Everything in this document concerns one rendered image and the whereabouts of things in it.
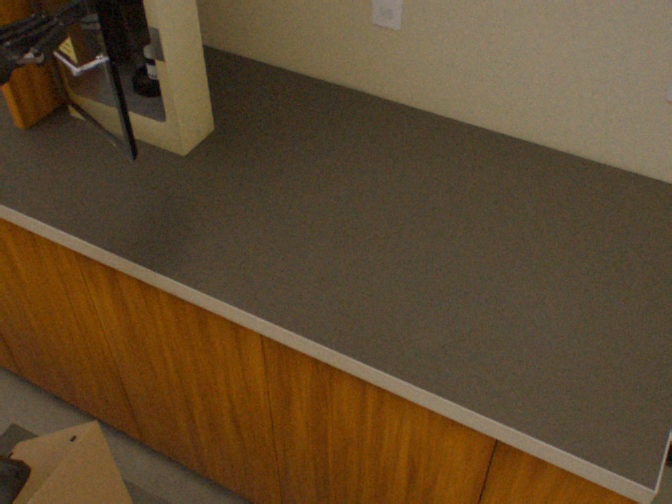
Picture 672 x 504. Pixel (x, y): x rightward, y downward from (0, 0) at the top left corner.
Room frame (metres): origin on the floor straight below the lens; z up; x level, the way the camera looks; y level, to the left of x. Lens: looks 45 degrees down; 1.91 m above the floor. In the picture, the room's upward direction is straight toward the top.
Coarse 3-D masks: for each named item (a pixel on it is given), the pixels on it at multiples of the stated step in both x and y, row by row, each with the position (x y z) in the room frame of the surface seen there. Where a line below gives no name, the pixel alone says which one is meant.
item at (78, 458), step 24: (72, 432) 0.47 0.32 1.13; (96, 432) 0.46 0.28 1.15; (24, 456) 0.49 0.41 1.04; (48, 456) 0.44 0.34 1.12; (72, 456) 0.42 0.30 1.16; (96, 456) 0.44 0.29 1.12; (48, 480) 0.39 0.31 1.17; (72, 480) 0.41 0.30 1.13; (96, 480) 0.43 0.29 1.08; (120, 480) 0.46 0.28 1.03
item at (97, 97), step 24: (48, 0) 1.32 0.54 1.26; (96, 0) 1.16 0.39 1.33; (96, 24) 1.17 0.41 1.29; (96, 48) 1.19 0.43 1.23; (96, 72) 1.21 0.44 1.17; (72, 96) 1.34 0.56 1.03; (96, 96) 1.24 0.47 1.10; (120, 96) 1.16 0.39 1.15; (96, 120) 1.26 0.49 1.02; (120, 120) 1.17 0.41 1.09; (120, 144) 1.19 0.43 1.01
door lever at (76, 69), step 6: (54, 54) 1.22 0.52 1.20; (60, 54) 1.21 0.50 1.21; (66, 54) 1.21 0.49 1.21; (60, 60) 1.20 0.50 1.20; (66, 60) 1.19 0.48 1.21; (72, 60) 1.19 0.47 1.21; (96, 60) 1.19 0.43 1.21; (66, 66) 1.18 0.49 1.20; (72, 66) 1.17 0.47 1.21; (78, 66) 1.16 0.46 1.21; (84, 66) 1.17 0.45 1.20; (90, 66) 1.17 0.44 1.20; (96, 66) 1.18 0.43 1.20; (102, 66) 1.18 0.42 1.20; (72, 72) 1.16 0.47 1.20; (78, 72) 1.16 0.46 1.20
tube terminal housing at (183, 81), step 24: (144, 0) 1.26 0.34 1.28; (168, 0) 1.28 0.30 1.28; (192, 0) 1.34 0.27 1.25; (168, 24) 1.27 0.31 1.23; (192, 24) 1.33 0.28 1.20; (168, 48) 1.26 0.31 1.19; (192, 48) 1.32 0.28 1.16; (168, 72) 1.25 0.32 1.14; (192, 72) 1.31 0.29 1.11; (168, 96) 1.25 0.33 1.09; (192, 96) 1.30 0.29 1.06; (144, 120) 1.29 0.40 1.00; (168, 120) 1.26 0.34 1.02; (192, 120) 1.29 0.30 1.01; (168, 144) 1.27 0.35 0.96; (192, 144) 1.27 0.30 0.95
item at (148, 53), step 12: (132, 0) 1.35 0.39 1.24; (120, 12) 1.37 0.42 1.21; (132, 12) 1.36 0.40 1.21; (144, 12) 1.36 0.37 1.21; (132, 24) 1.36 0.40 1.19; (144, 24) 1.36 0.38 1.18; (132, 36) 1.36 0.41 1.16; (144, 36) 1.36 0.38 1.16; (132, 48) 1.36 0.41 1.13; (144, 48) 1.36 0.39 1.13; (132, 60) 1.37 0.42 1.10; (144, 60) 1.36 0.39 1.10; (132, 72) 1.38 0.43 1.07; (144, 72) 1.36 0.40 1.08; (156, 72) 1.36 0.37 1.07
